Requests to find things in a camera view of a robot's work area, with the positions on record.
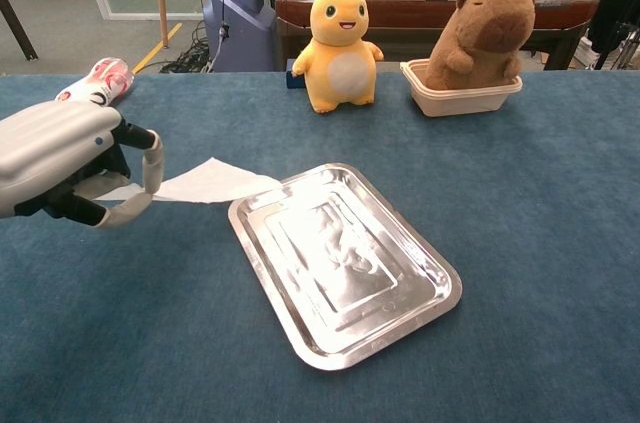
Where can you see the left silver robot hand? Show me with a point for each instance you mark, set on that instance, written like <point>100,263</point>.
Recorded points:
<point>50,143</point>

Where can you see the white paper sheet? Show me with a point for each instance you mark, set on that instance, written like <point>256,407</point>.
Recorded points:
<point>215,183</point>

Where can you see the silver metal tray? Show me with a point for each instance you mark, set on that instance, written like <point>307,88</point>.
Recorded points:
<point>345,263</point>

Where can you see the plastic bottle red white label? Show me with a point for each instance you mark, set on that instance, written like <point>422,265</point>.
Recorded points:
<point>107,78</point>

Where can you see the dark table leg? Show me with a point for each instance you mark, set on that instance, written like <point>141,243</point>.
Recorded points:
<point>17,28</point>

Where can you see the blue grey machine base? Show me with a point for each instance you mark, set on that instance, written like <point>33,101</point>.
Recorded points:
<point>240,18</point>

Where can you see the yellow plush toy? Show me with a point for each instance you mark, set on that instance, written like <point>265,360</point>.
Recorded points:
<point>340,53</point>

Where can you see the brown mahjong table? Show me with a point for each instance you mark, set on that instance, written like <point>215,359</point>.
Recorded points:
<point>410,8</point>

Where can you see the beige plastic container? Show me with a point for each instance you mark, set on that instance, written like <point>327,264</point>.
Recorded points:
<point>460,102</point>

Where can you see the brown capybara plush toy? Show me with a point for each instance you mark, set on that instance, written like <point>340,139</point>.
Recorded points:
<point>480,38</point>

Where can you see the blue felt table cloth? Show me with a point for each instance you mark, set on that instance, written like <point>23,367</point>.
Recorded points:
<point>525,193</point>

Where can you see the person in black trousers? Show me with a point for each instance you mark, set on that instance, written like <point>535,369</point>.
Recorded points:
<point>615,3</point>

